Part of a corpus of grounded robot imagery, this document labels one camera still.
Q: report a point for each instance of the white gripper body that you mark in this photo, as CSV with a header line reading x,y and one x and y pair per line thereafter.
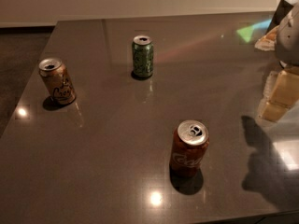
x,y
289,42

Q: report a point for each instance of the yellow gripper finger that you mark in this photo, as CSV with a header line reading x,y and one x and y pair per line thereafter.
x,y
280,94
268,41

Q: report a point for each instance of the red coke can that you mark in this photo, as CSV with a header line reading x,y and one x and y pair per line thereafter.
x,y
190,142

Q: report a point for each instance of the green soda can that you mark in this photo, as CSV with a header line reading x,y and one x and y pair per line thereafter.
x,y
142,51

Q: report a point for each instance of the orange La Croix can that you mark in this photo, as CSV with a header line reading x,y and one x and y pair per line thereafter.
x,y
57,81

